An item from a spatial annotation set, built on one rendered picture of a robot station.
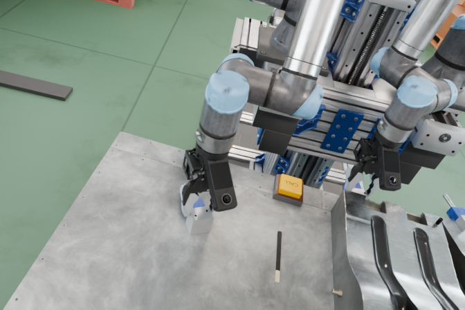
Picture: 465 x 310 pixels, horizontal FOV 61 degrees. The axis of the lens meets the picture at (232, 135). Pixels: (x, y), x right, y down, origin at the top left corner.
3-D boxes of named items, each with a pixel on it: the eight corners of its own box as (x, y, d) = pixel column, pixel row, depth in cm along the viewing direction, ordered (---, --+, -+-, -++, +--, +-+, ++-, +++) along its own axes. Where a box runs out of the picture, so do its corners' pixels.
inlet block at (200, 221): (174, 193, 100) (177, 178, 96) (193, 190, 102) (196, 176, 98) (189, 235, 91) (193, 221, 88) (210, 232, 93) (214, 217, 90)
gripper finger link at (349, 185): (342, 180, 113) (362, 160, 108) (347, 196, 108) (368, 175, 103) (333, 177, 112) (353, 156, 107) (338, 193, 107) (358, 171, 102)
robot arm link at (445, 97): (430, 64, 102) (405, 69, 96) (468, 88, 95) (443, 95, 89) (414, 89, 106) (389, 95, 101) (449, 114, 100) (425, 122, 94)
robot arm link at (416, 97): (448, 89, 88) (427, 95, 84) (422, 126, 95) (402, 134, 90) (420, 70, 93) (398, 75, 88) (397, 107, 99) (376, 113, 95)
